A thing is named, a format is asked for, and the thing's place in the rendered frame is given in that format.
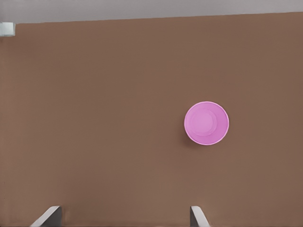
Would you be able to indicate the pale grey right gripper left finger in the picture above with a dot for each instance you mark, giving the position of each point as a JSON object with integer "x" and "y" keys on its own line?
{"x": 48, "y": 218}

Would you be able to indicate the pink bowl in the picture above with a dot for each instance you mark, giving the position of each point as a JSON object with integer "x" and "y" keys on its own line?
{"x": 206, "y": 123}

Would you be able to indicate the silver frame post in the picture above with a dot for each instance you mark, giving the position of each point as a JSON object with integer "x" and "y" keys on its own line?
{"x": 7, "y": 28}

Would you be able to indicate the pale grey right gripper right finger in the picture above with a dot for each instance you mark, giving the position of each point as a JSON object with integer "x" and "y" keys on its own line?
{"x": 198, "y": 218}

